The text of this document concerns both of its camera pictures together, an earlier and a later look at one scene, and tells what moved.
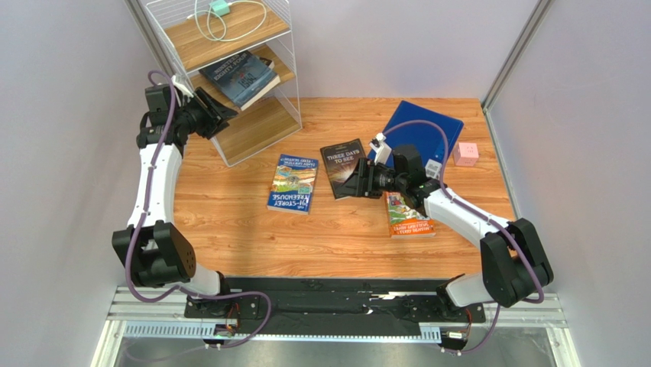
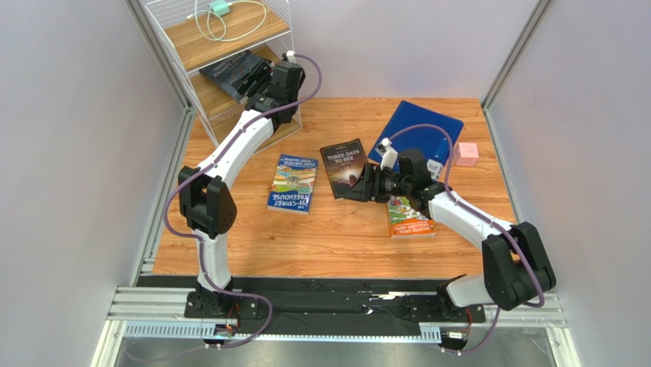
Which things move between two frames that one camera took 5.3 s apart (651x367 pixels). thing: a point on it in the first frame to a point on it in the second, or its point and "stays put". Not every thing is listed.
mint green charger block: [220, 7] stays put
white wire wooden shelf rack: [241, 49] stays put
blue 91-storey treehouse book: [293, 185] stays put
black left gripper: [215, 121] to [261, 76]
